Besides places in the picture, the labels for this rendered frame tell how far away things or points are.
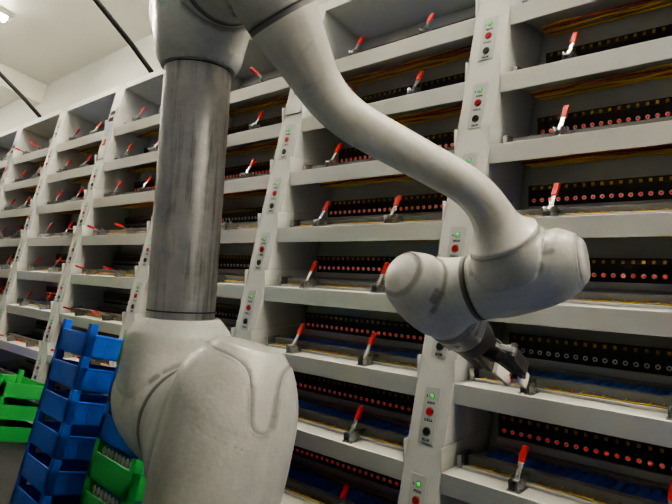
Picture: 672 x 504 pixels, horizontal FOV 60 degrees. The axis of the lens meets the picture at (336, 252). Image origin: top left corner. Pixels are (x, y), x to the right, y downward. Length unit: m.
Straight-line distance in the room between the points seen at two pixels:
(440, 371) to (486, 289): 0.53
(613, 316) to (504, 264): 0.44
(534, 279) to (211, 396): 0.45
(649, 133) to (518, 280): 0.59
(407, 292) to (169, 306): 0.34
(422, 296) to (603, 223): 0.53
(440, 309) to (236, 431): 0.36
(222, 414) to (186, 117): 0.43
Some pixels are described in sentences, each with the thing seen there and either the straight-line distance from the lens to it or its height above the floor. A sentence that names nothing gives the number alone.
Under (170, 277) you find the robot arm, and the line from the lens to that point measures 0.86.
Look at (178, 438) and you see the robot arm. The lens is 0.69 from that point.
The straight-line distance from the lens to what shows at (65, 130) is 3.83.
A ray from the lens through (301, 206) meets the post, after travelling 1.92.
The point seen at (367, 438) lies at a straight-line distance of 1.52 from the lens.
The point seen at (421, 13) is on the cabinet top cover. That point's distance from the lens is 2.08.
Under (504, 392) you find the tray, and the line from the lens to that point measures 1.28.
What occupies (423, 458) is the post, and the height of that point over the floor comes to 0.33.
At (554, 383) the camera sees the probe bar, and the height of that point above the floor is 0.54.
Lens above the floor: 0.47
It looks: 12 degrees up
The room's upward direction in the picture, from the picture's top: 11 degrees clockwise
